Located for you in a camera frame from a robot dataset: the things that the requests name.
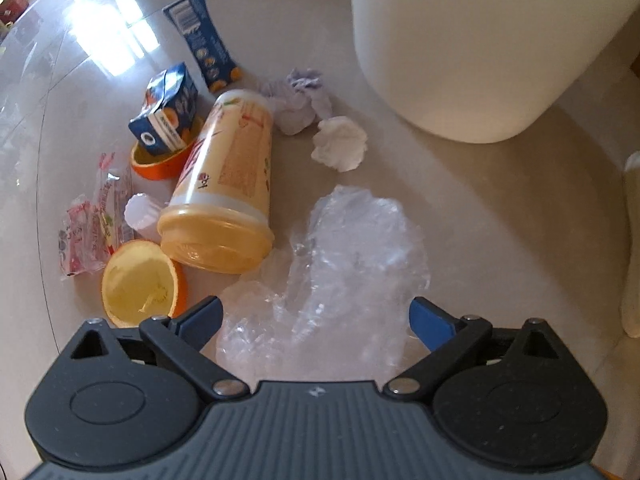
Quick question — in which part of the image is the orange peel half front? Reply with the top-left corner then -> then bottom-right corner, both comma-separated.
101,240 -> 189,328

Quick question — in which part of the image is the orange peel half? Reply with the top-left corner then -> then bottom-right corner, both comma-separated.
129,116 -> 204,181
101,240 -> 189,328

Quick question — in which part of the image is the clear plastic bag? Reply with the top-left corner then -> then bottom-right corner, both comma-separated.
209,185 -> 431,386

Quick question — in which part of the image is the yellow plastic jar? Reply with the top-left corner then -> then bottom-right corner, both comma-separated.
157,90 -> 274,275

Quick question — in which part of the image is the pink candy wrapper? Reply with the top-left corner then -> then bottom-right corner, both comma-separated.
58,152 -> 134,280

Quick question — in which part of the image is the orange peel half back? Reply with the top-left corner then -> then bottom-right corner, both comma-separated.
129,116 -> 204,181

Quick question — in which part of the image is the white tissue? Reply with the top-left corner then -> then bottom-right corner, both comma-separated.
311,116 -> 368,172

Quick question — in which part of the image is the blue juice carton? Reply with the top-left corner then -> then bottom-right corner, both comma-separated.
128,63 -> 198,156

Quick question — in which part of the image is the lavender tissue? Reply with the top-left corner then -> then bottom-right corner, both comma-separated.
260,68 -> 333,136

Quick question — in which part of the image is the white plastic trash bin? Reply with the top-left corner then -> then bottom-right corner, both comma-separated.
352,0 -> 639,144

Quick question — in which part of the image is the blue snack wrapper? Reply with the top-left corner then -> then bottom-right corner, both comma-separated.
163,0 -> 242,93

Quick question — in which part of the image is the small white yogurt bottle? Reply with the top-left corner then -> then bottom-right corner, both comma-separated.
124,193 -> 165,243

